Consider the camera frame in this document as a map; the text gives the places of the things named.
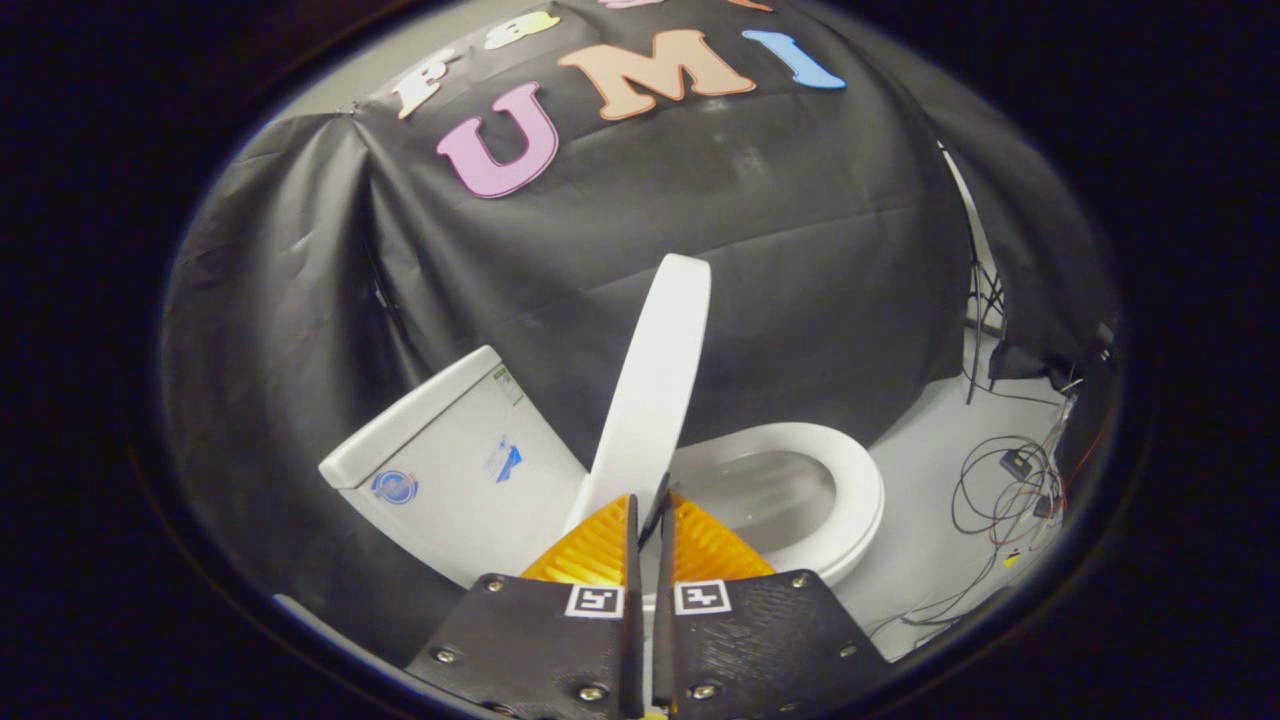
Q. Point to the white toilet tank cover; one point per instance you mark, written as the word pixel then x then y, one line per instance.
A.
pixel 410 422

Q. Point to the white toilet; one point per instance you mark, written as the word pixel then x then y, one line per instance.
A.
pixel 450 510

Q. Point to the white toilet lid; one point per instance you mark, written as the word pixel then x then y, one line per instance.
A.
pixel 650 390

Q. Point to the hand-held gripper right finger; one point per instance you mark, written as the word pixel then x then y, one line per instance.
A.
pixel 662 615

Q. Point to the white toilet seat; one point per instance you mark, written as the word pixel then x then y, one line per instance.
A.
pixel 860 490

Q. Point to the black backdrop cloth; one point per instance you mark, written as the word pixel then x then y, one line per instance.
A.
pixel 600 270

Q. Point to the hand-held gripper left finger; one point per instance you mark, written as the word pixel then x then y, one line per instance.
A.
pixel 635 610

